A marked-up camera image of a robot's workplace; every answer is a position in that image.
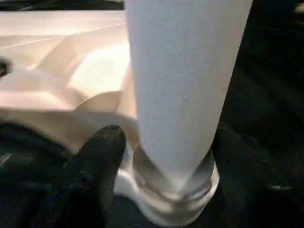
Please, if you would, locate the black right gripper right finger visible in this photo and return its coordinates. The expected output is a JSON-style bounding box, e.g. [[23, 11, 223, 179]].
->
[[206, 128, 304, 228]]

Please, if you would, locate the black work surface mat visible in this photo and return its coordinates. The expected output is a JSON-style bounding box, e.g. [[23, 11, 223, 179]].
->
[[0, 0, 304, 228]]

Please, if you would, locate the white plastic table leg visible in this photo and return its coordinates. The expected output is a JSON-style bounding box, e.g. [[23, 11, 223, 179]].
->
[[124, 0, 250, 199]]

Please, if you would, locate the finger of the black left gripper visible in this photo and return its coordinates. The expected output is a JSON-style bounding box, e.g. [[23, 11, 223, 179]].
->
[[0, 57, 14, 77]]

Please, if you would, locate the white plastic table top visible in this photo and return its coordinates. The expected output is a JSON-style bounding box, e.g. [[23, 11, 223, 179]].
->
[[0, 10, 220, 226]]

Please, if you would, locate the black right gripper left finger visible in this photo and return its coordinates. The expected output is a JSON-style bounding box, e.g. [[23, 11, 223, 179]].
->
[[46, 124, 126, 228]]

